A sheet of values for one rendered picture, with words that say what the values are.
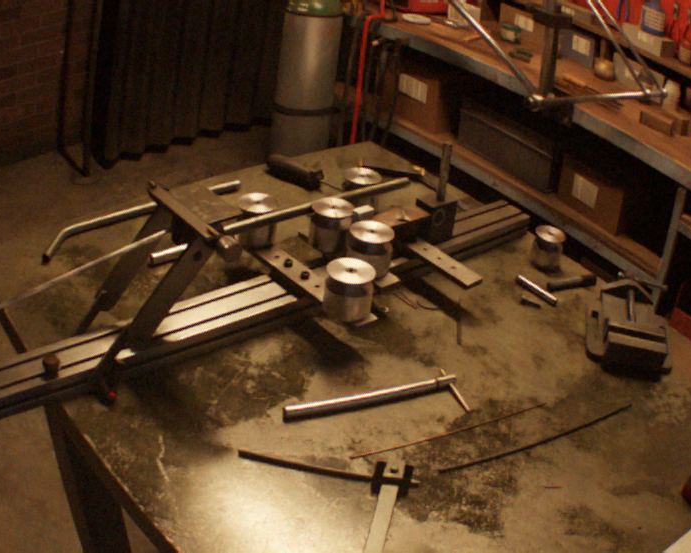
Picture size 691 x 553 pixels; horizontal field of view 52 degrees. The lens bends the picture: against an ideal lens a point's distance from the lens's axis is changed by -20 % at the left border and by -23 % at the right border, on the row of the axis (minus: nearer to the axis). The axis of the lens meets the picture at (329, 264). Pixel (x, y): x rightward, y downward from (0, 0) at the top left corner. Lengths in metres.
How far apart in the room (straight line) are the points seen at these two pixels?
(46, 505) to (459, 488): 1.31
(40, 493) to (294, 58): 1.75
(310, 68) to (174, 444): 2.16
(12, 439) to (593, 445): 1.59
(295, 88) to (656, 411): 2.16
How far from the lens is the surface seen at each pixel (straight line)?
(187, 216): 0.83
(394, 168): 1.36
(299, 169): 1.29
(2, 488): 1.98
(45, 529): 1.87
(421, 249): 1.07
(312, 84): 2.86
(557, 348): 1.02
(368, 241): 0.97
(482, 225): 1.19
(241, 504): 0.74
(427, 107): 2.77
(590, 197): 2.42
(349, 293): 0.90
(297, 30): 2.81
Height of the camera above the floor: 1.42
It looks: 30 degrees down
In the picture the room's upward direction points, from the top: 7 degrees clockwise
